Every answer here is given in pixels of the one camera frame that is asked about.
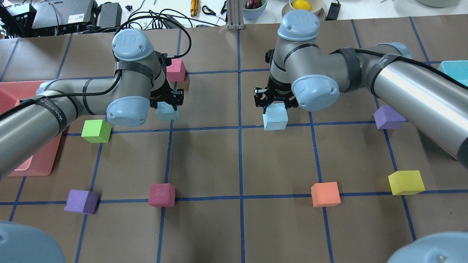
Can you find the light blue block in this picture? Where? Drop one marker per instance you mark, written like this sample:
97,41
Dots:
275,117
166,112

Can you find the gold metal cylinder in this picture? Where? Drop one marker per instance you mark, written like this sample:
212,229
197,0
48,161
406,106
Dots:
194,8

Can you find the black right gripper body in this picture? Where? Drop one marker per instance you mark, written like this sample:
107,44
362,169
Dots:
279,92

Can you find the purple block right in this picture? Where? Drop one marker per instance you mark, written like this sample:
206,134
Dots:
388,118

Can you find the bowl with lemon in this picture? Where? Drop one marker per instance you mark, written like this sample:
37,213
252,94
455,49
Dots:
317,6

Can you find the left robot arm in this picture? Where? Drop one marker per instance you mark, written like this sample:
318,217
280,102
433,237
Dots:
139,83

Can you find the pink plastic tray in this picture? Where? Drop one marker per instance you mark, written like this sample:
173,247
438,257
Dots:
41,163

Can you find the black electronics box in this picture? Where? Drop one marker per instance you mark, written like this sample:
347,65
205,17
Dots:
57,17

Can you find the yellow lemon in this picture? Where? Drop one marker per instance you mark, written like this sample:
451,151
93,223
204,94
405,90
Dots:
301,4

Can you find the black power adapter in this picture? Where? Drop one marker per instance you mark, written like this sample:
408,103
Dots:
334,10

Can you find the cyan plastic bin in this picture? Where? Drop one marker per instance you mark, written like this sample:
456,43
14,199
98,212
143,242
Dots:
456,69

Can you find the yellow foam block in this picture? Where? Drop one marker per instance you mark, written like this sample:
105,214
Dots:
406,183

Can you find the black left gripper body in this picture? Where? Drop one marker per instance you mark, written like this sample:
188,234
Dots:
163,95

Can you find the pink block far left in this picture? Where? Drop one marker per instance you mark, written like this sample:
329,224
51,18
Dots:
176,71

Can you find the aluminium frame post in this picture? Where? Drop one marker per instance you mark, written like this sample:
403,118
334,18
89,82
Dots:
235,15

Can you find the green foam block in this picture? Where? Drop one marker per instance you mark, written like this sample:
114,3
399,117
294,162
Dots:
96,131

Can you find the purple block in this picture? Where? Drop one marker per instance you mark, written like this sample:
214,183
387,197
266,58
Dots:
388,118
81,201

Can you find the green bowl with eggplant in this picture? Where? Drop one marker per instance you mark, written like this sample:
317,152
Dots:
253,9

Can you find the orange block near right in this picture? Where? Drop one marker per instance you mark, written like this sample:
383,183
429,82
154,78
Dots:
325,194

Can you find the purple block near left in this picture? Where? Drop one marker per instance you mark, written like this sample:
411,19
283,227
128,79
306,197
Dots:
81,201

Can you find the black scissors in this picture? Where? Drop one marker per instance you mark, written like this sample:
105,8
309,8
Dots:
208,11

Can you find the dark pink block near left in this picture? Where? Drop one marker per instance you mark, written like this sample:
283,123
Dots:
162,195

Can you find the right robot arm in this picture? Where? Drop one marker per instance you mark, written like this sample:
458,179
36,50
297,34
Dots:
389,136

